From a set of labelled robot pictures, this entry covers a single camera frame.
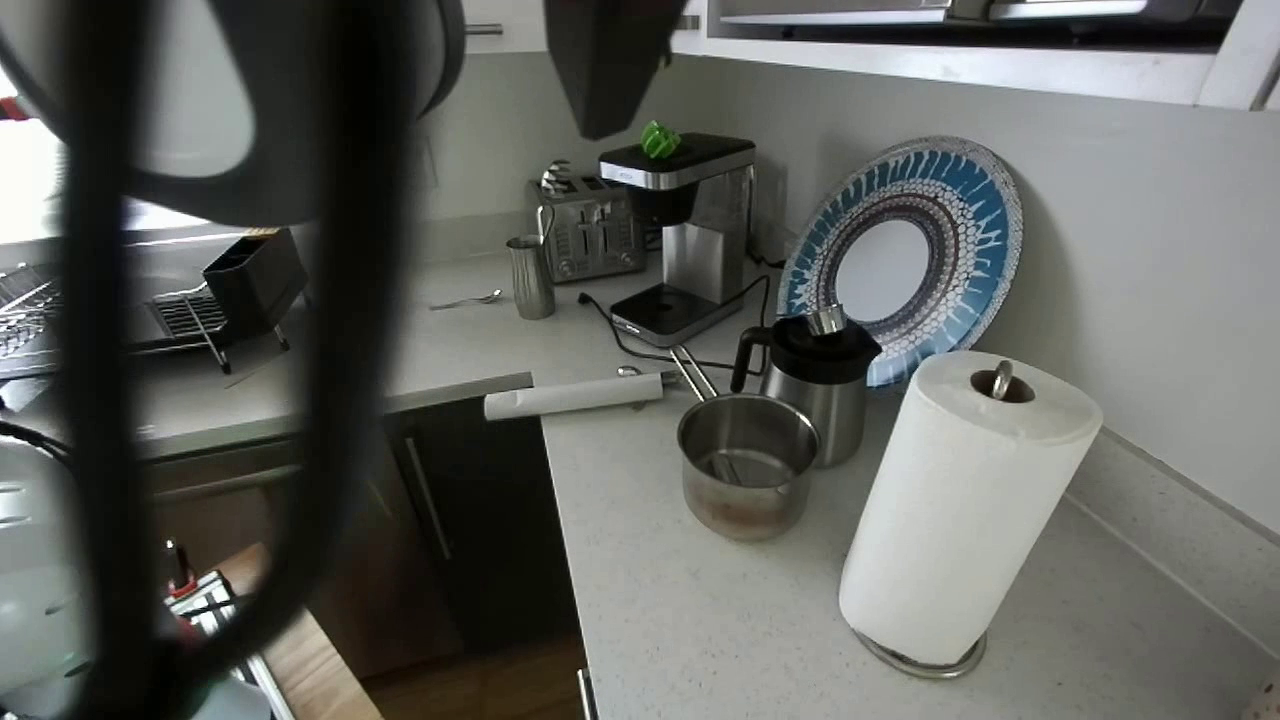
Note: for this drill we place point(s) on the steel carafe black lid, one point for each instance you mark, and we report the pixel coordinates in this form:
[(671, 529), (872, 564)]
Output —
[(824, 372)]

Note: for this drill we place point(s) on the white rolling pin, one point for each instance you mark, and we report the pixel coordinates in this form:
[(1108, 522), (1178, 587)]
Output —
[(573, 398)]

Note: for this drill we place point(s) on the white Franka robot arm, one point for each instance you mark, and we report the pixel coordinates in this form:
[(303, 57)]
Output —
[(173, 82)]

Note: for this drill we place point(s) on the blue patterned decorative plate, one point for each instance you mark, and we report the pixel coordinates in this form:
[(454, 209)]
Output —
[(980, 253)]

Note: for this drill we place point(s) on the dark cabinet door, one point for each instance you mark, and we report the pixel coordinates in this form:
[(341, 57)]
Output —
[(480, 522)]

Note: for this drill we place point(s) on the white microwave cabinet frame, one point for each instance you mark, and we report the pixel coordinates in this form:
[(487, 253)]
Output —
[(1002, 65)]

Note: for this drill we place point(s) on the stainless steel microwave body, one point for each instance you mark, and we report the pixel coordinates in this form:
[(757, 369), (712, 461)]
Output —
[(934, 11)]

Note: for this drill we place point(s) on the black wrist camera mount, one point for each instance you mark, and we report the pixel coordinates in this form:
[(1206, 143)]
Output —
[(607, 60)]

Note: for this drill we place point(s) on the brown dishwasher front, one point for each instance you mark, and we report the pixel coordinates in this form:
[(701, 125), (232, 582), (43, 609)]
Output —
[(214, 474)]

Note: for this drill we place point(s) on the steel saucepan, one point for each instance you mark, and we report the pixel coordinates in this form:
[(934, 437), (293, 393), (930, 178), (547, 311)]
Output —
[(746, 500)]

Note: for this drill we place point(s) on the white paper towel roll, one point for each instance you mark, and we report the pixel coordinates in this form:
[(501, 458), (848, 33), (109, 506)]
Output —
[(963, 522)]

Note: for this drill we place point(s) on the steel paper towel holder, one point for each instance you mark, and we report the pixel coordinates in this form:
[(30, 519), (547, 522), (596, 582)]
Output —
[(1002, 383)]

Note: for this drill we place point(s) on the small green plastic object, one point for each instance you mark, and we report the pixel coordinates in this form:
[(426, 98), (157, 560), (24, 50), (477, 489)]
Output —
[(657, 143)]

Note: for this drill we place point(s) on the steel utensil cup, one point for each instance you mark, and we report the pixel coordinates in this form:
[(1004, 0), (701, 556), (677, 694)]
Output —
[(531, 280)]

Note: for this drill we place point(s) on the steel spoon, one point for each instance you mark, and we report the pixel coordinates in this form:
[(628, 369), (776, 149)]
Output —
[(464, 301)]

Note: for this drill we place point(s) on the black steel coffee machine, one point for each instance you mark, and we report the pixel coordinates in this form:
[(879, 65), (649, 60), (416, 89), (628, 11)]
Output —
[(693, 265)]

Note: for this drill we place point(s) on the steel toaster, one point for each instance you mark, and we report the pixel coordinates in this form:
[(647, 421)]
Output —
[(594, 239)]

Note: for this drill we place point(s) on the black cutlery caddy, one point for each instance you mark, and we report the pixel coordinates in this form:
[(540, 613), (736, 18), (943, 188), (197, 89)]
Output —
[(257, 280)]

